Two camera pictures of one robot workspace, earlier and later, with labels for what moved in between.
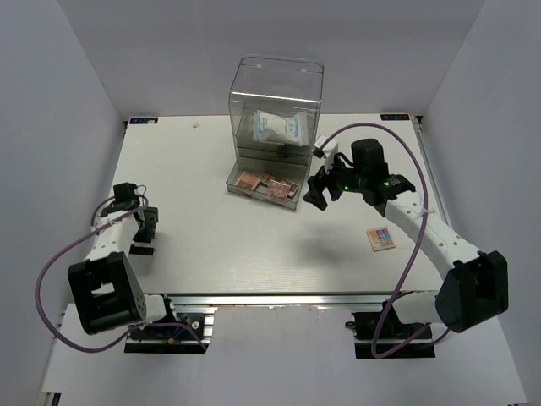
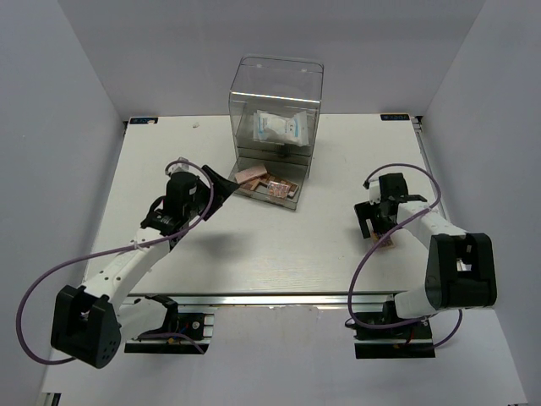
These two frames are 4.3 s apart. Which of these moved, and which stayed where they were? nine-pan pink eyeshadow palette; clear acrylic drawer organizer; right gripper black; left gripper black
Moved: right gripper black; left gripper black
Stayed: clear acrylic drawer organizer; nine-pan pink eyeshadow palette
